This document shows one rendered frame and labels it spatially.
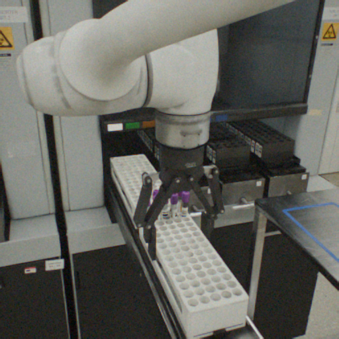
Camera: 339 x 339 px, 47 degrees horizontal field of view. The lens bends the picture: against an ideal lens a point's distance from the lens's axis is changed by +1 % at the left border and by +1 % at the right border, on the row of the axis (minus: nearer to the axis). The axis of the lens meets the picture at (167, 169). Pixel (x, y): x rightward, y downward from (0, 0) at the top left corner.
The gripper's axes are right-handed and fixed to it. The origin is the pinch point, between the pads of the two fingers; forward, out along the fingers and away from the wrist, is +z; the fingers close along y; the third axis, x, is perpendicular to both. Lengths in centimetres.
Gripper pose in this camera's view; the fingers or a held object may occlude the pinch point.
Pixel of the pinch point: (179, 241)
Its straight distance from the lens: 75.3
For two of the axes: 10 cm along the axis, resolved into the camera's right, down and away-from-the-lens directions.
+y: 9.5, -1.2, 2.9
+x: -3.2, -4.0, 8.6
